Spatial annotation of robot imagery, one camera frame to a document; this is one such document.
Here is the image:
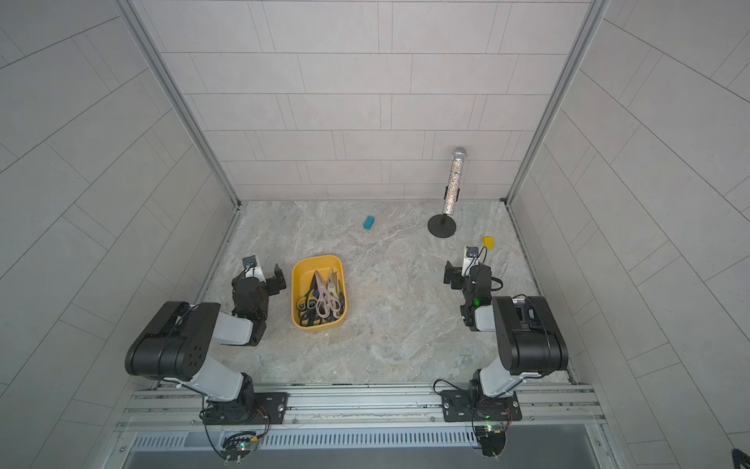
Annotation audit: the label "yellow plastic storage box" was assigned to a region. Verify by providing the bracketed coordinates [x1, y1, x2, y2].
[291, 255, 348, 331]

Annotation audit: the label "cream handled kitchen scissors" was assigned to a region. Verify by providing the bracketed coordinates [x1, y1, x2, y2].
[309, 269, 341, 320]

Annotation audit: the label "yellow black handled scissors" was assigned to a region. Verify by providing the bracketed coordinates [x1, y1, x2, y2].
[296, 279, 320, 326]

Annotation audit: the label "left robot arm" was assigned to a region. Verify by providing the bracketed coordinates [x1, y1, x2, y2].
[124, 266, 288, 425]

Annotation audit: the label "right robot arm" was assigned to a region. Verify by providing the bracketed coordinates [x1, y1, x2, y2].
[443, 263, 570, 406]

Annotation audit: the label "glitter microphone on stand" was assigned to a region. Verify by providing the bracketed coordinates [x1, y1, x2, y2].
[428, 147, 467, 238]

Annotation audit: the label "left circuit board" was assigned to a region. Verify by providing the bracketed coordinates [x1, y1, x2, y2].
[222, 431, 260, 465]

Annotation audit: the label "circuit board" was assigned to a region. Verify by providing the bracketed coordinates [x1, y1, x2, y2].
[222, 431, 260, 465]
[474, 426, 507, 457]

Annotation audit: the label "right circuit board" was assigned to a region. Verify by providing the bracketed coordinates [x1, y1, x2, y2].
[474, 426, 507, 457]

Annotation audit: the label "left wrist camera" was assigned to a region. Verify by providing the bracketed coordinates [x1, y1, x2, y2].
[241, 255, 265, 281]

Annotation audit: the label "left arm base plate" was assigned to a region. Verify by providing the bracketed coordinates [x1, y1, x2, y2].
[199, 392, 289, 425]

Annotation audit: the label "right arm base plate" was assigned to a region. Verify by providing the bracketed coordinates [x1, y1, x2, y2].
[439, 389, 523, 423]

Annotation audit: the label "aluminium rail frame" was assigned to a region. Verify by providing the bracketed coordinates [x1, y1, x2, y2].
[114, 383, 607, 451]

